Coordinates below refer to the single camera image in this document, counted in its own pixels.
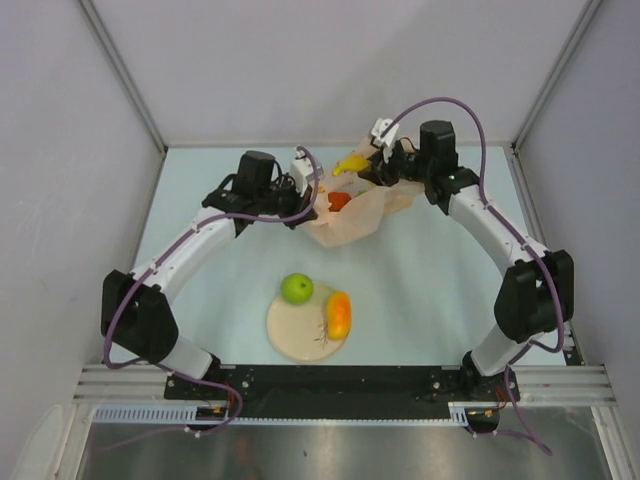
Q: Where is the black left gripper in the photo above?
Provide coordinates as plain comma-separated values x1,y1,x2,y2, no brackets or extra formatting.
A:
255,173,317,231

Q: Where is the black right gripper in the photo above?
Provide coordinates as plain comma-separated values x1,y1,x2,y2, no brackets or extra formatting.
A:
360,138,433,190

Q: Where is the yellow fake banana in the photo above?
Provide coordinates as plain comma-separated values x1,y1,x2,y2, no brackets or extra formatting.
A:
332,154,371,177

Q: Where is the translucent peach plastic bag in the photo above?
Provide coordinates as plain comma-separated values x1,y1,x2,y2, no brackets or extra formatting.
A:
302,139,424,248

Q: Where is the green fake apple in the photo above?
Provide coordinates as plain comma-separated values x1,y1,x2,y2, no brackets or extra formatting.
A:
280,273,314,305

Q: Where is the orange yellow fake mango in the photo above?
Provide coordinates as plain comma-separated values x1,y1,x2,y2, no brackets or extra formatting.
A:
325,291,352,341

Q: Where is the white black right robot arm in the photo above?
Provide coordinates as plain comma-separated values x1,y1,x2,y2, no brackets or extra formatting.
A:
359,118,575,401

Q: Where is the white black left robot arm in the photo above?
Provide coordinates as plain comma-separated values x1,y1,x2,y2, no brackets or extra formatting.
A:
101,146,323,400

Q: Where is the round cream green plate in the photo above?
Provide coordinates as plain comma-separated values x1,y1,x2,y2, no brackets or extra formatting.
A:
266,283,351,364

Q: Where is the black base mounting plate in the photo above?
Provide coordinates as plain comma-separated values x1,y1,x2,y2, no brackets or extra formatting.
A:
163,352,521,434

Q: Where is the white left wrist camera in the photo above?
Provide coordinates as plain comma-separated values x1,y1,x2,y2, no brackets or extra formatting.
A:
289,145,324,196

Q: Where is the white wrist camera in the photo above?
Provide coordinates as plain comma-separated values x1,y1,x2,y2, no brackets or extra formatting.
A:
369,118,398,149
289,145,324,196

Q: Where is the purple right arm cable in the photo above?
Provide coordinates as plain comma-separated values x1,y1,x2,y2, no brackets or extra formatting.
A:
382,96,569,456

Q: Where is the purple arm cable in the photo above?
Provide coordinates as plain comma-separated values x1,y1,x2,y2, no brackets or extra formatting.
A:
382,96,569,456
102,144,326,451

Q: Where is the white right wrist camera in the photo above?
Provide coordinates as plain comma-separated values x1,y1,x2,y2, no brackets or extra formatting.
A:
369,118,398,149

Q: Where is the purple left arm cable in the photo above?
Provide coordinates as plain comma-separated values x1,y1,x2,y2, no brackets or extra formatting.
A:
102,144,326,451

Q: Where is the aluminium frame rail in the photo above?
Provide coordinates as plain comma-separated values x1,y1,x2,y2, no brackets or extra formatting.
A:
73,365,616,406

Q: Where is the white slotted cable duct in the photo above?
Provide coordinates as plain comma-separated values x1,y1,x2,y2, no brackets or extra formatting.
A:
93,404,468,427

